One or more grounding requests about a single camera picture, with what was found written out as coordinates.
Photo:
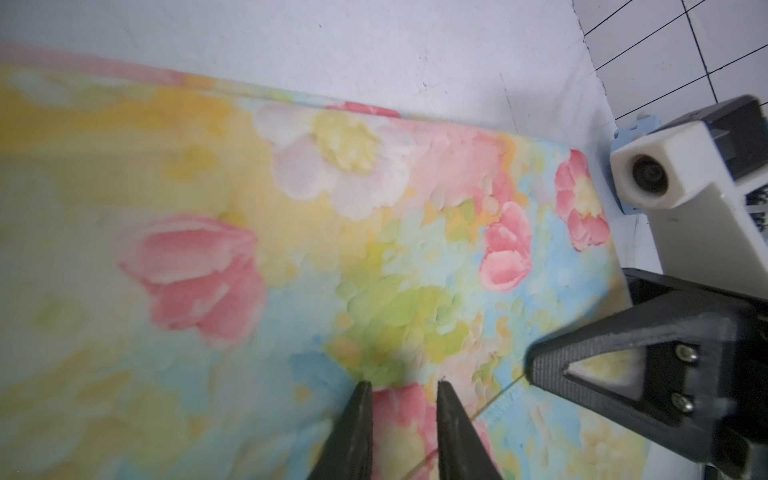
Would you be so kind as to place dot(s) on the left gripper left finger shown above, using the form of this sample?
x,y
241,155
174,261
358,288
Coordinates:
x,y
348,452

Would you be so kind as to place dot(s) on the pastel floral skirt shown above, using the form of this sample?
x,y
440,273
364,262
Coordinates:
x,y
196,273

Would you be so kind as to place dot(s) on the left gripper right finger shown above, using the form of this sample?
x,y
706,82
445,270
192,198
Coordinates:
x,y
461,453

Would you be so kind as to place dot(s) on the blue rimmed container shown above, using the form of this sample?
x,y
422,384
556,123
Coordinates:
x,y
643,125

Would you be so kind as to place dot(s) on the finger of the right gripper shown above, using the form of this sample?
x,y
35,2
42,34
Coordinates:
x,y
701,391

